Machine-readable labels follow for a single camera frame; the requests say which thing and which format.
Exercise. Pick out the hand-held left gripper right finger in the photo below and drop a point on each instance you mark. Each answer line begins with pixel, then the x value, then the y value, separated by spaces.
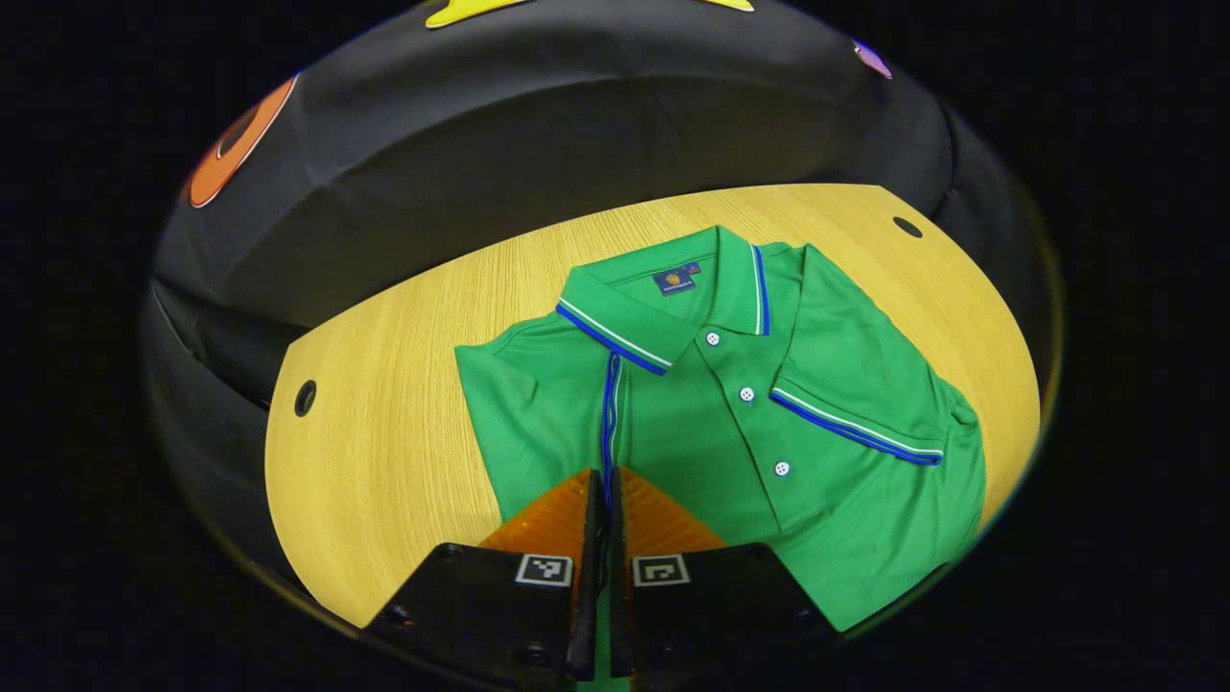
pixel 621 596

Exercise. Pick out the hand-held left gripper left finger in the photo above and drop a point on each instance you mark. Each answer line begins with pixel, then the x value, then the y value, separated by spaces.
pixel 593 596

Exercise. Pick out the green T-shirt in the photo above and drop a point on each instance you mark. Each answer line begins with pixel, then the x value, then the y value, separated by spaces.
pixel 769 432

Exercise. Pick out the black backdrop cloth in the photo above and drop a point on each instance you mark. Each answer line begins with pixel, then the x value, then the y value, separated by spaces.
pixel 528 125

